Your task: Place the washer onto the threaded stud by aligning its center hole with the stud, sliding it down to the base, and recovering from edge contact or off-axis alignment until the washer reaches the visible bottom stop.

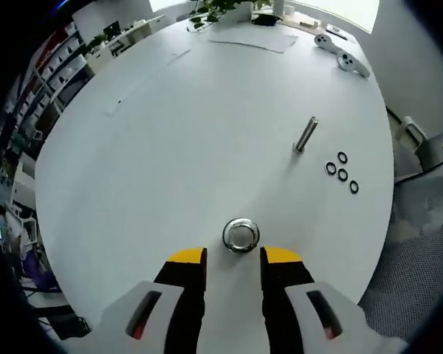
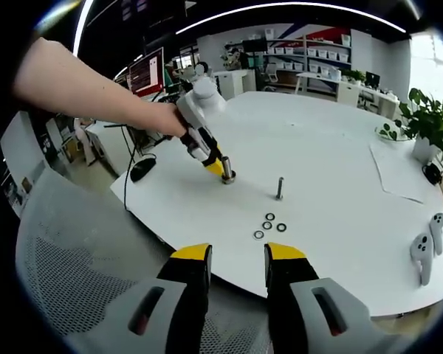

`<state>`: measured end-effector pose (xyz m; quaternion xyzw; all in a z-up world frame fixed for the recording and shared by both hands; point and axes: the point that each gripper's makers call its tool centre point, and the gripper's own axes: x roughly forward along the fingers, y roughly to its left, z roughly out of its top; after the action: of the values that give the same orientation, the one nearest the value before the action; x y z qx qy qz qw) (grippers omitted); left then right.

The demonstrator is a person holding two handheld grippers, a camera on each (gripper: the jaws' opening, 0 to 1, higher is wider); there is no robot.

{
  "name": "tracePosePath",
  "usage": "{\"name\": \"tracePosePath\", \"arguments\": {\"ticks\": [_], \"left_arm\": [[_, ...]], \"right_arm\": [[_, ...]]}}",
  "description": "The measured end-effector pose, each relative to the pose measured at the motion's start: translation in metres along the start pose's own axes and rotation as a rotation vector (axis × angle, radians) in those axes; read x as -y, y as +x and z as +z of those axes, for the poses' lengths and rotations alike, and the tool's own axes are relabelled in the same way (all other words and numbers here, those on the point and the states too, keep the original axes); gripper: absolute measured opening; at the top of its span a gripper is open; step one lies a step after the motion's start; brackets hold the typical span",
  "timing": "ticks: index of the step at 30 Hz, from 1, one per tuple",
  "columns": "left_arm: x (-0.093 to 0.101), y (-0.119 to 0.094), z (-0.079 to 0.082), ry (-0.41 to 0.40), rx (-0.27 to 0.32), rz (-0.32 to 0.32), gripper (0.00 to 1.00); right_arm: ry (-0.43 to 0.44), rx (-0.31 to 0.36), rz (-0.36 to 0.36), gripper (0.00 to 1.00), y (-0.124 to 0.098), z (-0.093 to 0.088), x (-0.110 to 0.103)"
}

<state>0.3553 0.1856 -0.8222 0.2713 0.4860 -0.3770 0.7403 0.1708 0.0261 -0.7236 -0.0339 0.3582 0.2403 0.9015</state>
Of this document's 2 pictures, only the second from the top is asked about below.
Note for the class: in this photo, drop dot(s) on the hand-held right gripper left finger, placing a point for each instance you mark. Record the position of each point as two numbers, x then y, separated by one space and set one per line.
170 295

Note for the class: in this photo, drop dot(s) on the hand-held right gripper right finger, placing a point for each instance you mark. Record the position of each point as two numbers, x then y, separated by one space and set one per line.
301 295

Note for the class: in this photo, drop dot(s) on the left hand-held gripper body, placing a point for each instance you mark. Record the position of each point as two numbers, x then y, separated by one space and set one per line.
203 103

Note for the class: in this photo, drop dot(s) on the large threaded stud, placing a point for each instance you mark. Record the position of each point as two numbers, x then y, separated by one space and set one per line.
227 166

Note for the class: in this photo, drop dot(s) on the metal washer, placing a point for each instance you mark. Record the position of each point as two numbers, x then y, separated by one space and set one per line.
254 234
266 216
277 227
263 225

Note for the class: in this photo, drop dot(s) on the small threaded stud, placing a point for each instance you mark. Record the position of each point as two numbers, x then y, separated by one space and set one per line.
280 186

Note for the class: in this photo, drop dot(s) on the person's left hand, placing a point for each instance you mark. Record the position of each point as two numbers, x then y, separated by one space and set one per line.
170 119

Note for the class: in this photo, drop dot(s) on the white cabinet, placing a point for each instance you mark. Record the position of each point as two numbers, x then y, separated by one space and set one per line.
236 83

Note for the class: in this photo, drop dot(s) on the black computer mouse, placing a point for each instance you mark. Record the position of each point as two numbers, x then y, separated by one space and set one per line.
142 170

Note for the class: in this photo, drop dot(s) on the computer monitor with red screen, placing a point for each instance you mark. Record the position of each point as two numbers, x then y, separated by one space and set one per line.
147 72

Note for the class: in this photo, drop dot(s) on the grey mesh office chair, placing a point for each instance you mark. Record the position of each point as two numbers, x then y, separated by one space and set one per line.
77 258

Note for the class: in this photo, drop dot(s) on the storage shelf with white bins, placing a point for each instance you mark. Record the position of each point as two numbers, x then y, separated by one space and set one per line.
310 53

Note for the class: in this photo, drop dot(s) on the grey handheld controller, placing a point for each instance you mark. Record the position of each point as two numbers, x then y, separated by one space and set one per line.
422 247
437 225

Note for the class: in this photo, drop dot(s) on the row of white desks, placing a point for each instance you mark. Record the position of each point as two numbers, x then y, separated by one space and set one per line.
349 90

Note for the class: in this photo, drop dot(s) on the white paper sheet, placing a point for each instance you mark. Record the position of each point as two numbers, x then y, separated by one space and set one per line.
395 173

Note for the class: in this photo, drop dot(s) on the small black monitor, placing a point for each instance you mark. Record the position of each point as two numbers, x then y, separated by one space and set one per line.
372 79

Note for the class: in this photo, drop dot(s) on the small plant in dish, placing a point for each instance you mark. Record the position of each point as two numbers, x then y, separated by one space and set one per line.
389 131

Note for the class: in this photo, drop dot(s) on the small black device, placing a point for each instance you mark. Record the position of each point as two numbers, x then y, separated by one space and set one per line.
432 173

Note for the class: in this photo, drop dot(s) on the potted green plant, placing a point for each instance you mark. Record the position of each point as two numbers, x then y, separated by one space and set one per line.
428 118

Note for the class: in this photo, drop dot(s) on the black wall screen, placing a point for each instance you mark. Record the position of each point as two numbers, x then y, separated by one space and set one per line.
254 45

